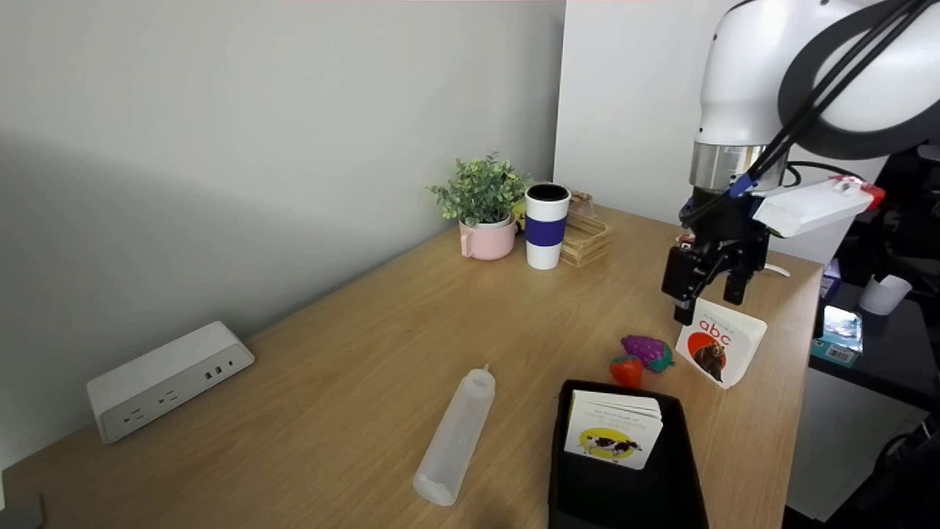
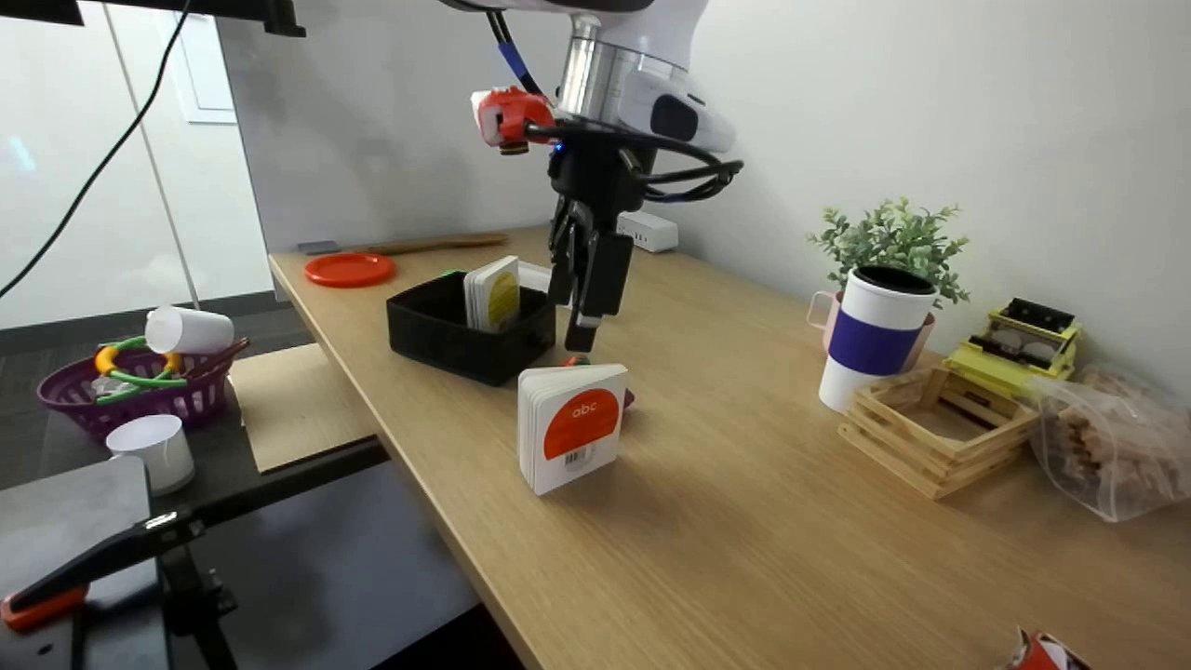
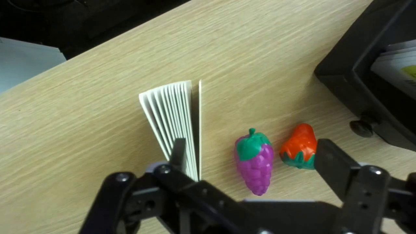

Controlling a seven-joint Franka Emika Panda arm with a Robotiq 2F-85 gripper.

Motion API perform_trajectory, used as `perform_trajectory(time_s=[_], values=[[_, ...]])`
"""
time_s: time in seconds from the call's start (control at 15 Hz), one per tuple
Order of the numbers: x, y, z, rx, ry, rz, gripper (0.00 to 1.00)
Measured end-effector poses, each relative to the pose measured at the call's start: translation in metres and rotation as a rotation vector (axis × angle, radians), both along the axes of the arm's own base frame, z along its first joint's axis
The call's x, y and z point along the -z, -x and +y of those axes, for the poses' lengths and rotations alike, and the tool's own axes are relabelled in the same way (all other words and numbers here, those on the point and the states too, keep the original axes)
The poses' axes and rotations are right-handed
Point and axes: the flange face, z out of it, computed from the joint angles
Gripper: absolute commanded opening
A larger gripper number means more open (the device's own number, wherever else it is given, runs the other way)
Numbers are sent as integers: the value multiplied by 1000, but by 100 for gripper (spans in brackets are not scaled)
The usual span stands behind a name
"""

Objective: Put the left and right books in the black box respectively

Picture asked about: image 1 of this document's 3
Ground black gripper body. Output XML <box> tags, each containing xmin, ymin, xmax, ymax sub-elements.
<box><xmin>677</xmin><ymin>187</ymin><xmax>777</xmax><ymax>259</ymax></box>

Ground black box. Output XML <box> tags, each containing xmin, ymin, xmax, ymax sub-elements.
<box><xmin>548</xmin><ymin>380</ymin><xmax>712</xmax><ymax>529</ymax></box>

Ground white power strip box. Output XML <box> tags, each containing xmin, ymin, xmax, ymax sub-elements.
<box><xmin>87</xmin><ymin>317</ymin><xmax>258</xmax><ymax>448</ymax></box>

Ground purple toy eggplant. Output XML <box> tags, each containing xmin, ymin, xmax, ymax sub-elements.
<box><xmin>621</xmin><ymin>333</ymin><xmax>678</xmax><ymax>376</ymax></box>

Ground red toy strawberry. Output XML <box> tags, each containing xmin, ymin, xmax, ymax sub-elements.
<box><xmin>609</xmin><ymin>354</ymin><xmax>649</xmax><ymax>392</ymax></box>

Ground white paper cup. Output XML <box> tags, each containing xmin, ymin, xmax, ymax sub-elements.
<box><xmin>862</xmin><ymin>273</ymin><xmax>916</xmax><ymax>317</ymax></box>

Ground white cup with blue sleeve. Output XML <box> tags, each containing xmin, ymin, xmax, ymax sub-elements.
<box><xmin>524</xmin><ymin>183</ymin><xmax>574</xmax><ymax>273</ymax></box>

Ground black side table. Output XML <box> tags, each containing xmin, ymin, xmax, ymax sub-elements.
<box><xmin>808</xmin><ymin>276</ymin><xmax>940</xmax><ymax>414</ymax></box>

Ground green plant in pink pot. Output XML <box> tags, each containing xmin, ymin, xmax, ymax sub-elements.
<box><xmin>427</xmin><ymin>154</ymin><xmax>530</xmax><ymax>261</ymax></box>

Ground translucent squeeze bottle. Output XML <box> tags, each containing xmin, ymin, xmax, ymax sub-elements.
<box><xmin>413</xmin><ymin>364</ymin><xmax>501</xmax><ymax>508</ymax></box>

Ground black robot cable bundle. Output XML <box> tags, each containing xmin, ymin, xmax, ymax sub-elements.
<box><xmin>678</xmin><ymin>0</ymin><xmax>940</xmax><ymax>229</ymax></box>

